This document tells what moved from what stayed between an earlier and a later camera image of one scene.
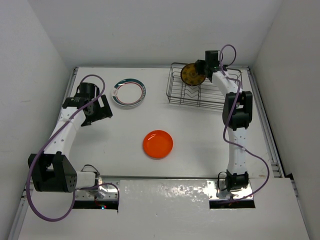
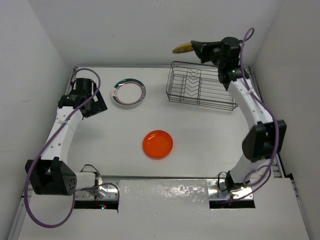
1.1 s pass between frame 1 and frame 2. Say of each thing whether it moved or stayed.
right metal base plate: stayed
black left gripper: moved
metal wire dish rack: stayed
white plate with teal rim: stayed
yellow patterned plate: moved
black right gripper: moved
